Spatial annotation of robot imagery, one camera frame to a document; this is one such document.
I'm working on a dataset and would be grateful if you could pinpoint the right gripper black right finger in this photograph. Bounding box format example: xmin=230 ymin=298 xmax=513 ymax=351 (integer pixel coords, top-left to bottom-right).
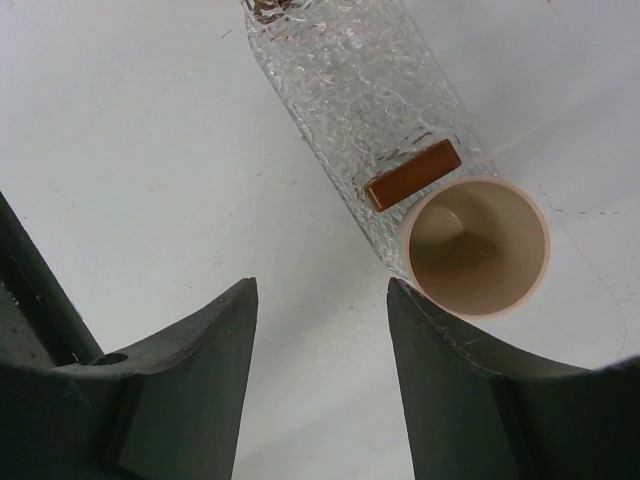
xmin=387 ymin=279 xmax=639 ymax=479

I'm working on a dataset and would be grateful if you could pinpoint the clear textured glass tray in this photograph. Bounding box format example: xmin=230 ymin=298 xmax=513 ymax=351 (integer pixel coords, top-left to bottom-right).
xmin=242 ymin=0 xmax=629 ymax=351

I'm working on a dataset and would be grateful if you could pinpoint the beige plastic cup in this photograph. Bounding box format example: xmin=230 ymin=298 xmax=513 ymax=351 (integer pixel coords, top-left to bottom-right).
xmin=397 ymin=176 xmax=551 ymax=319

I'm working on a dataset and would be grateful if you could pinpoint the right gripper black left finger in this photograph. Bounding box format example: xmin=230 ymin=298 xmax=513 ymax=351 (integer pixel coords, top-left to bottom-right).
xmin=1 ymin=203 xmax=258 ymax=479

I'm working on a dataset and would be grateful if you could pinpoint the right brown wooden tray handle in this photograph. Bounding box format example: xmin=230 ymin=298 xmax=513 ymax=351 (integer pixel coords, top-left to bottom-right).
xmin=364 ymin=139 xmax=462 ymax=212

